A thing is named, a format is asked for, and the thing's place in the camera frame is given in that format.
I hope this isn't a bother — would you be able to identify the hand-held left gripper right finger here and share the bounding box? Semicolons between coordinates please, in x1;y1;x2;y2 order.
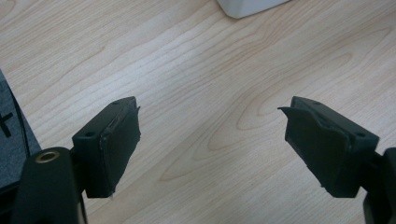
277;95;381;199

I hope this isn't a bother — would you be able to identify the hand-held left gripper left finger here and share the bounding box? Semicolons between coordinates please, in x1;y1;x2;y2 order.
71;95;142;200

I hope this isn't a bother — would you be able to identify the dark grey mat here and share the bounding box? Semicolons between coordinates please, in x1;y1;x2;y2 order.
0;68;43;190

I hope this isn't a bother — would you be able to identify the white box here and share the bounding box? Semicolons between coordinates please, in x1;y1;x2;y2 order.
216;0;292;20

